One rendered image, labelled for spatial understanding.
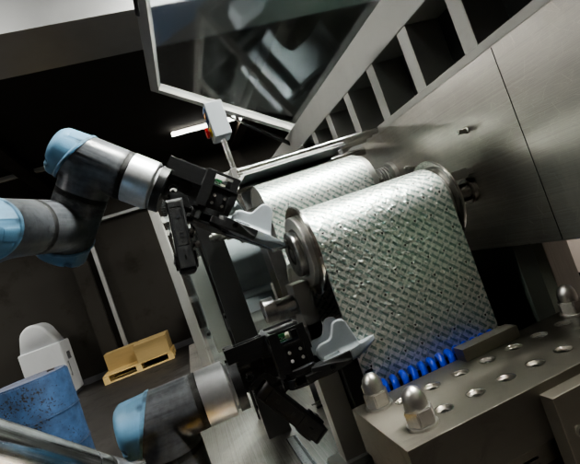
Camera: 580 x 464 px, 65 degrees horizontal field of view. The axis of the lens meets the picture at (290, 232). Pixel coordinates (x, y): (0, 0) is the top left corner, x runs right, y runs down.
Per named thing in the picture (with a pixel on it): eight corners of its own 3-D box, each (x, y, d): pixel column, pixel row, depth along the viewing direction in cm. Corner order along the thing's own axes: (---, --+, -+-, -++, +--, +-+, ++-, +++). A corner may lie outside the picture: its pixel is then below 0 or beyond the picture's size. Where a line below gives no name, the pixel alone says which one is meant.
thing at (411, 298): (370, 394, 67) (327, 275, 67) (499, 334, 73) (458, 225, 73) (371, 395, 66) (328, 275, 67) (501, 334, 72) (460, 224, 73)
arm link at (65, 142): (54, 176, 71) (72, 124, 70) (124, 202, 73) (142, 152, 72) (32, 179, 63) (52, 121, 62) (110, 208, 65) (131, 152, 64)
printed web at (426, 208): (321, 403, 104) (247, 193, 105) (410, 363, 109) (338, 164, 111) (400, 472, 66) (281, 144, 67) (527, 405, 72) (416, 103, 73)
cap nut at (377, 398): (362, 408, 61) (350, 376, 61) (386, 396, 62) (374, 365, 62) (373, 415, 57) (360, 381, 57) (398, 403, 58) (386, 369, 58)
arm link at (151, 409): (134, 457, 62) (114, 397, 63) (212, 423, 65) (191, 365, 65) (127, 481, 55) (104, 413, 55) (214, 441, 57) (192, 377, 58)
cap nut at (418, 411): (400, 426, 52) (388, 388, 52) (428, 412, 53) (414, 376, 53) (417, 436, 48) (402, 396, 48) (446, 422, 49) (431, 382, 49)
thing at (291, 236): (295, 279, 76) (279, 237, 76) (307, 275, 76) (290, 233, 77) (306, 274, 68) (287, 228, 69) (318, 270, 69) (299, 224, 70)
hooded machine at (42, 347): (86, 387, 896) (61, 315, 900) (78, 394, 832) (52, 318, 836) (45, 402, 876) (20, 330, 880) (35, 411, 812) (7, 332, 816)
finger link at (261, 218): (297, 214, 70) (240, 192, 69) (284, 250, 69) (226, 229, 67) (294, 217, 73) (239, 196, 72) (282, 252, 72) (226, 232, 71)
